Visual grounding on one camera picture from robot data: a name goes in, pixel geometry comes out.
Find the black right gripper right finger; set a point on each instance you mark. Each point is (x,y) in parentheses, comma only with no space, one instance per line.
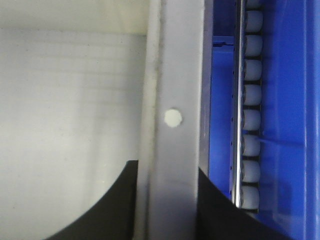
(218,219)

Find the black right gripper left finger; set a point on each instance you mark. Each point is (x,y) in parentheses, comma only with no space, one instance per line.
(113,216)

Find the white plastic Totelife tote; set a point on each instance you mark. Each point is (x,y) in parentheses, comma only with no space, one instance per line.
(87,85)

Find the blue empty bin right shelf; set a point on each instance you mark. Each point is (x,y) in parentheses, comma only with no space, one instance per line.
(289,185)

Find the right white roller track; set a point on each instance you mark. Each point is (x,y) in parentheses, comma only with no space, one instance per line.
(246,118)

